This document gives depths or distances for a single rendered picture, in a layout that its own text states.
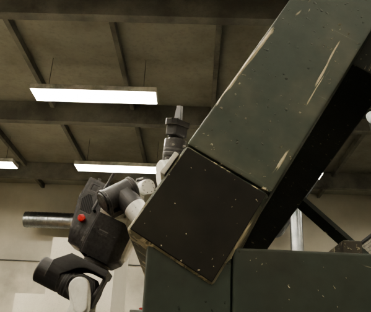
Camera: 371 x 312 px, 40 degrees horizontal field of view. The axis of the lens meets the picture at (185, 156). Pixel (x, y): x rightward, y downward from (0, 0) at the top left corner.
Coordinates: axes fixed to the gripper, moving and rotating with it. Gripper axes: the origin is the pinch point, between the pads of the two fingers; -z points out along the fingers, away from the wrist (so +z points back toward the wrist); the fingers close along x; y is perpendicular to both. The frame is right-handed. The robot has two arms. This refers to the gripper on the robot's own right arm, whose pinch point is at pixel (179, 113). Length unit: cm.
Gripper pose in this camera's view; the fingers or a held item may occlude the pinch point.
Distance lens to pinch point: 205.5
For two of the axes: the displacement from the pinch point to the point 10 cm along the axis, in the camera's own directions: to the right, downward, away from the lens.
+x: 5.5, 1.7, 8.1
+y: 8.2, 0.3, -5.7
